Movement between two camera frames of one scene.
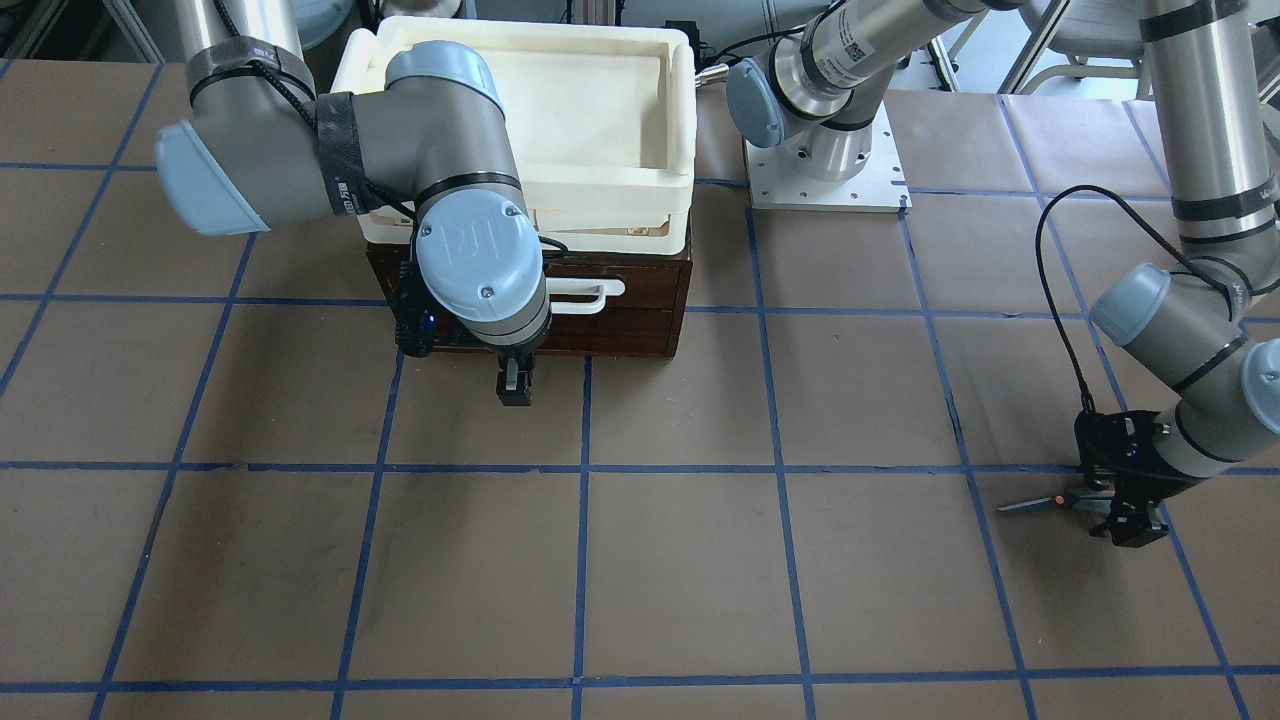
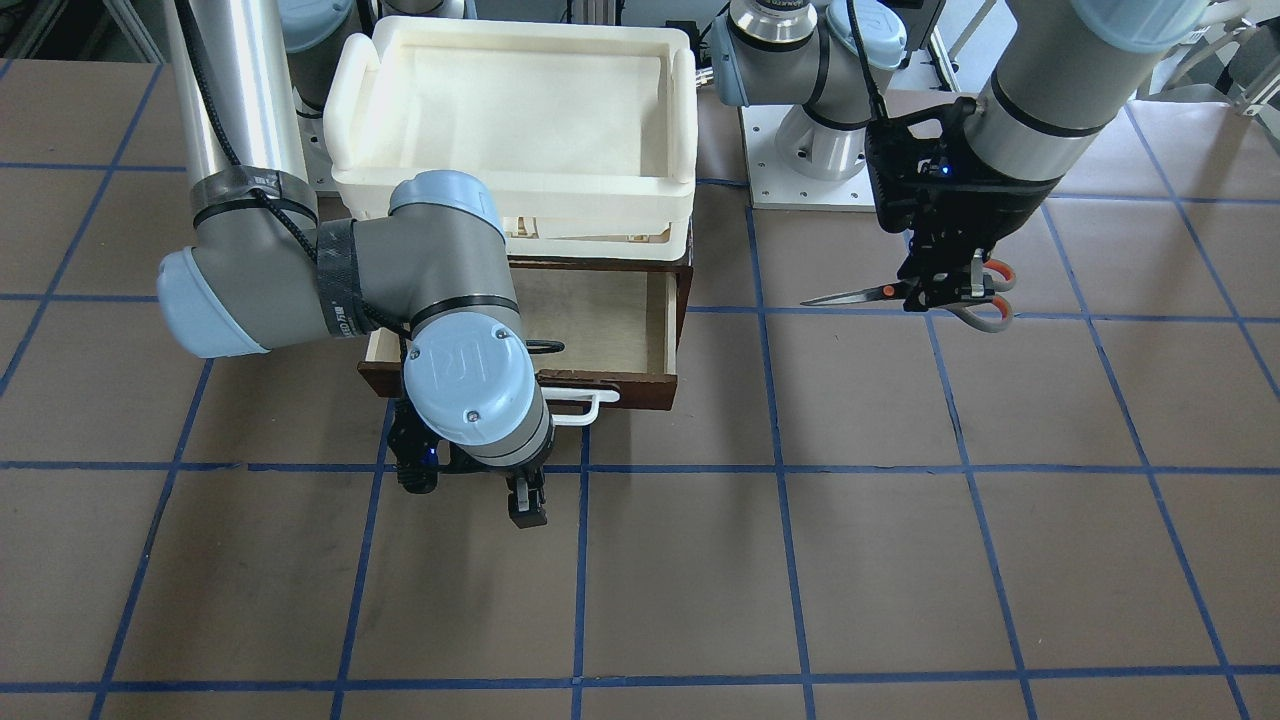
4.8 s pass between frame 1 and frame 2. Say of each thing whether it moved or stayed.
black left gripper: moved
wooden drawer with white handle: moved
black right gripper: moved
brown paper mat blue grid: stayed
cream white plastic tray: stayed
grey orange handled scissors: moved
